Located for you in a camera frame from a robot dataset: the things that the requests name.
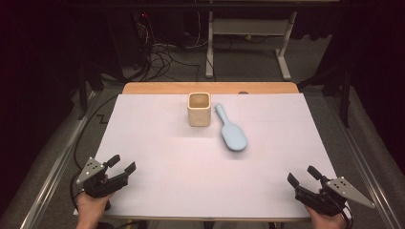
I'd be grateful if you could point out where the dark metal stand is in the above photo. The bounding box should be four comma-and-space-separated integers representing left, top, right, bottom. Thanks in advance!
298, 61, 353, 129
77, 61, 106, 121

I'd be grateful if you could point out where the light blue hairbrush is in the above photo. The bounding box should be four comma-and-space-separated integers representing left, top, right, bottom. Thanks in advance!
214, 103, 248, 153

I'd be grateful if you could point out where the white metal desk frame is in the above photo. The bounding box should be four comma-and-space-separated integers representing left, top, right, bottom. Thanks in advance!
204, 10, 299, 81

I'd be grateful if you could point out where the tangle of black floor cables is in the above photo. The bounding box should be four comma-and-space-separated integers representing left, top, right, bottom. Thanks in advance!
133, 12, 203, 82

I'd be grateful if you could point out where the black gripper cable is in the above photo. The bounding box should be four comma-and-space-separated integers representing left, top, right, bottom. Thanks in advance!
69, 94, 119, 209
341, 203, 353, 228

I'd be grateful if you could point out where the person's right hand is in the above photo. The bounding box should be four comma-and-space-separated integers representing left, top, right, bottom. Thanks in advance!
305, 189, 352, 229

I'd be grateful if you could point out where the metal floor rail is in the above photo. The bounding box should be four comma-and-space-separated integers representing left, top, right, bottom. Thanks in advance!
18, 92, 100, 229
324, 94, 405, 229

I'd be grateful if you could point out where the person's left hand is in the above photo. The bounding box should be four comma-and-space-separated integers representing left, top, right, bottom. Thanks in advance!
75, 190, 115, 224

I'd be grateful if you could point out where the beige square cup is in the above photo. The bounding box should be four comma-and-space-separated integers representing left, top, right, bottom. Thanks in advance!
186, 92, 212, 128

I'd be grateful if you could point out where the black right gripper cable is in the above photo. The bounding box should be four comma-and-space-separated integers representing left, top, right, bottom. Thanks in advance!
341, 203, 353, 228

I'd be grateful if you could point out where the white table cover sheet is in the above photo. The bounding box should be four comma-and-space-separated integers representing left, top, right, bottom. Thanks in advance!
74, 93, 353, 220

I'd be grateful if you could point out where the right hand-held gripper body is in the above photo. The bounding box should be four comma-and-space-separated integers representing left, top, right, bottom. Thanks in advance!
294, 176, 376, 218

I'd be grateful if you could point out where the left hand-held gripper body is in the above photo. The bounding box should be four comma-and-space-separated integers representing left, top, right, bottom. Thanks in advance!
75, 156, 130, 199

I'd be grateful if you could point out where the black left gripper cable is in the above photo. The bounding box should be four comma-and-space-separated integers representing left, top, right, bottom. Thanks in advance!
69, 94, 119, 209

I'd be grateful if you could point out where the dark computer tower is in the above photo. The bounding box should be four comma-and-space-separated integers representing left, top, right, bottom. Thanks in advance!
108, 10, 155, 71

